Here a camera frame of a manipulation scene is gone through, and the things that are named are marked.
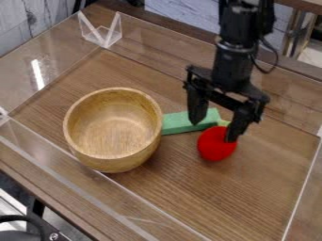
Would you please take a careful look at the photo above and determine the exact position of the wooden bowl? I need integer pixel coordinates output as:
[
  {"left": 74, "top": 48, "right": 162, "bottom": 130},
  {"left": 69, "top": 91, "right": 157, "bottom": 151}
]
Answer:
[{"left": 62, "top": 87, "right": 161, "bottom": 173}]

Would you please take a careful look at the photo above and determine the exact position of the red felt strawberry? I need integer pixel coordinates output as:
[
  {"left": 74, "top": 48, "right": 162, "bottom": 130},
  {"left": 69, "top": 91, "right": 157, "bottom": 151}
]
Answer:
[{"left": 196, "top": 122, "right": 237, "bottom": 162}]

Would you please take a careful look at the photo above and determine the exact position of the black table leg clamp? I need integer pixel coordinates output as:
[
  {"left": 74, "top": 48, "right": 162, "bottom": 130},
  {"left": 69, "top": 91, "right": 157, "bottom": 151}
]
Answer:
[{"left": 26, "top": 198, "right": 72, "bottom": 241}]

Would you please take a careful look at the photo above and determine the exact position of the clear acrylic corner bracket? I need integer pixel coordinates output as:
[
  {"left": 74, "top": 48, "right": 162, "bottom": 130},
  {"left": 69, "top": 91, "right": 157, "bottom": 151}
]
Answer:
[{"left": 76, "top": 11, "right": 121, "bottom": 49}]

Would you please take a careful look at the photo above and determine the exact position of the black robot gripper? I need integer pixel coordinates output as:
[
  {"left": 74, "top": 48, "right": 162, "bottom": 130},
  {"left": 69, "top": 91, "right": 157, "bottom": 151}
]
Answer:
[{"left": 182, "top": 41, "right": 268, "bottom": 143}]

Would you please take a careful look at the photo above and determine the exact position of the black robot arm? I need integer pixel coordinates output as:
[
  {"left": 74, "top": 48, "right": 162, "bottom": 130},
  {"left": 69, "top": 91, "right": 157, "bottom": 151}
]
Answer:
[{"left": 182, "top": 0, "right": 275, "bottom": 143}]

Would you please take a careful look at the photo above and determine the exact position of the green rectangular block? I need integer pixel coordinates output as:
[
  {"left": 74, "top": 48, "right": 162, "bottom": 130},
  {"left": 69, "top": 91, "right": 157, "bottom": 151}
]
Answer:
[{"left": 160, "top": 108, "right": 227, "bottom": 136}]

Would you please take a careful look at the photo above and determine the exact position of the wooden furniture frame background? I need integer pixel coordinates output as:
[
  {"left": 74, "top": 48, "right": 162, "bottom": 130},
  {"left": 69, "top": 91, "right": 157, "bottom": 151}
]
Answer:
[{"left": 268, "top": 0, "right": 322, "bottom": 58}]

